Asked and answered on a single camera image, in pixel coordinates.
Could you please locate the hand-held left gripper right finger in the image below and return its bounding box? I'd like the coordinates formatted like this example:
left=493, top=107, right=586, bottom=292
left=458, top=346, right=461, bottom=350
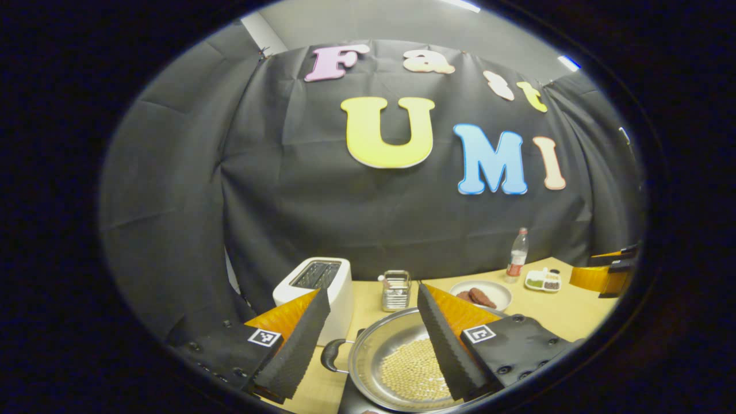
left=417, top=282, right=585, bottom=403

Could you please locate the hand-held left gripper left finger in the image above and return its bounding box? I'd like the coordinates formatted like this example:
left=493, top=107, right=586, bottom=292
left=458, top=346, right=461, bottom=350
left=172, top=289, right=332, bottom=403

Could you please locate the steel pot with black handle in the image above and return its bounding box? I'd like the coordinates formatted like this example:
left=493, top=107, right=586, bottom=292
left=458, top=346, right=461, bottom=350
left=320, top=306, right=508, bottom=413

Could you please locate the black induction cooktop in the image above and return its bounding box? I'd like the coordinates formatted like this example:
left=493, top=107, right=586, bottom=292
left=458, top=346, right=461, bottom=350
left=338, top=377, right=461, bottom=414

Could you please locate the pile of soybeans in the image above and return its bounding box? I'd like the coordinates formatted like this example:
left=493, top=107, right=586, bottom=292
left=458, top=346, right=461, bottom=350
left=379, top=338, right=453, bottom=402

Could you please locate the white condiment dish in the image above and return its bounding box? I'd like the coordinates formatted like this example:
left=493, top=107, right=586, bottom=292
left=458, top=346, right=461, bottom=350
left=524, top=267, right=563, bottom=294

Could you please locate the white toaster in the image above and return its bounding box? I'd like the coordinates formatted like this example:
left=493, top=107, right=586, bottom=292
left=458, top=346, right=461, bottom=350
left=272, top=256, right=355, bottom=347

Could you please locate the white round plate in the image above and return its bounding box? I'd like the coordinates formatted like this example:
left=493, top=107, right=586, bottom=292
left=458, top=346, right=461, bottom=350
left=448, top=279, right=513, bottom=313

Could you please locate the clear red label water bottle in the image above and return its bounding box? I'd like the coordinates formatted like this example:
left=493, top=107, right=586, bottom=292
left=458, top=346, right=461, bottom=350
left=505, top=227, right=530, bottom=284

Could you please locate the black backdrop cloth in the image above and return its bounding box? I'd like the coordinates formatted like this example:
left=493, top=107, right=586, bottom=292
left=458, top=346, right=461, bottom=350
left=98, top=22, right=646, bottom=346

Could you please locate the metal wire basket holder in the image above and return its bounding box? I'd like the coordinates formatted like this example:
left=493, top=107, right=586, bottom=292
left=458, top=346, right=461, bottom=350
left=381, top=269, right=413, bottom=313

